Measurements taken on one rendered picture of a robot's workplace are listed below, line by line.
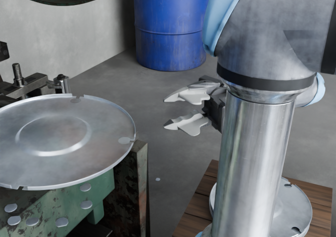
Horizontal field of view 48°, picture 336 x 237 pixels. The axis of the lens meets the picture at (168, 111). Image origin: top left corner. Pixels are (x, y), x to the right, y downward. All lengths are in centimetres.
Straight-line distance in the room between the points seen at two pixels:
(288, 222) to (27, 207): 69
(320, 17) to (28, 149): 49
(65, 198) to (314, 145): 159
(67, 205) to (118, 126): 24
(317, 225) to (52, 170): 80
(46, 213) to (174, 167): 113
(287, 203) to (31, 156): 77
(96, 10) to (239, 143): 260
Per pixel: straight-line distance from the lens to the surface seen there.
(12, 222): 75
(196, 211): 115
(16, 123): 75
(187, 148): 201
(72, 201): 87
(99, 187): 94
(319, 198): 127
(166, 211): 165
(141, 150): 93
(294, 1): 40
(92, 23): 298
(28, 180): 61
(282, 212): 115
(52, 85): 88
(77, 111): 76
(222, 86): 79
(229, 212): 53
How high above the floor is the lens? 115
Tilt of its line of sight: 29 degrees down
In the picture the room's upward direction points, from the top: straight up
